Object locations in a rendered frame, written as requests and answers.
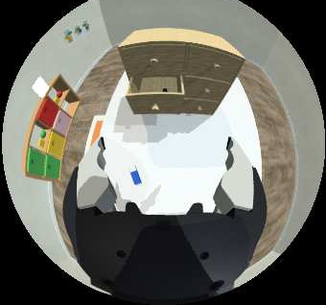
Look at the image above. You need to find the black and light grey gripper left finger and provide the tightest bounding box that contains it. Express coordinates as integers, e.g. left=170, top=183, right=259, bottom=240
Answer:
left=62, top=136, right=117, bottom=259

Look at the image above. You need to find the dark wooden drawer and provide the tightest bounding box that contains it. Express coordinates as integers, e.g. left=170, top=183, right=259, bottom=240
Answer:
left=122, top=43, right=186, bottom=76
left=126, top=75, right=184, bottom=114
left=186, top=44, right=242, bottom=82
left=181, top=98, right=219, bottom=114
left=183, top=76, right=230, bottom=101

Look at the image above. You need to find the brown wooden chest of drawers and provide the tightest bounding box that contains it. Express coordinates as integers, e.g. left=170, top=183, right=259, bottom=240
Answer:
left=118, top=28, right=245, bottom=115

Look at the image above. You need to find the blue and white eraser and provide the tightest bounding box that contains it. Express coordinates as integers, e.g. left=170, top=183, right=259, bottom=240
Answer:
left=129, top=165, right=142, bottom=185

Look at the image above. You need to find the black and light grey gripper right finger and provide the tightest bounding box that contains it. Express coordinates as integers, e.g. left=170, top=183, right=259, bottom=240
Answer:
left=213, top=136, right=268, bottom=263

